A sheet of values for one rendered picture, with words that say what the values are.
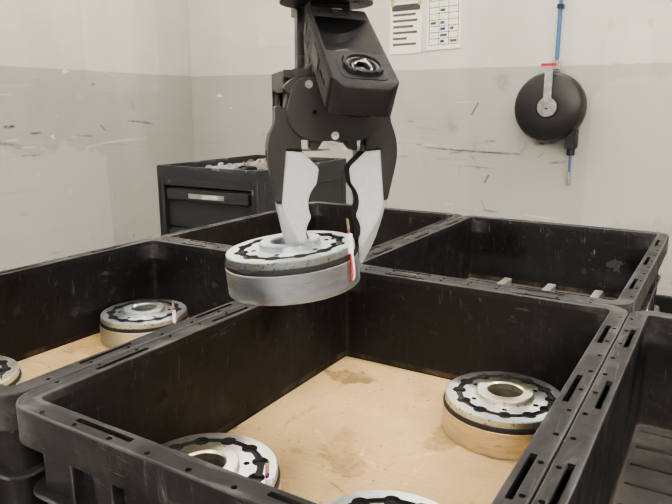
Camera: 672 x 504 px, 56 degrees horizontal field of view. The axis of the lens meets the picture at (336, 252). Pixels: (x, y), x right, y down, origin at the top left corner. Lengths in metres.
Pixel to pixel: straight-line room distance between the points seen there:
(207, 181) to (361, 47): 1.82
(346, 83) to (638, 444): 0.39
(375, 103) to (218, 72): 4.46
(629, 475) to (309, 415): 0.27
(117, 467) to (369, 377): 0.36
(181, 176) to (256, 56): 2.44
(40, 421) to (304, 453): 0.22
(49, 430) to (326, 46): 0.29
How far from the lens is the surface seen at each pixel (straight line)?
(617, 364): 0.49
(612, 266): 1.02
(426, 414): 0.61
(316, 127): 0.48
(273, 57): 4.57
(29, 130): 4.12
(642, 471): 0.57
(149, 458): 0.35
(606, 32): 3.78
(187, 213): 2.35
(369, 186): 0.50
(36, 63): 4.18
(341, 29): 0.47
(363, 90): 0.41
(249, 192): 2.16
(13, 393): 0.45
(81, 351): 0.80
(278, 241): 0.51
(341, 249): 0.47
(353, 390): 0.65
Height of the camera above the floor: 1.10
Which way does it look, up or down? 13 degrees down
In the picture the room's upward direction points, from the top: straight up
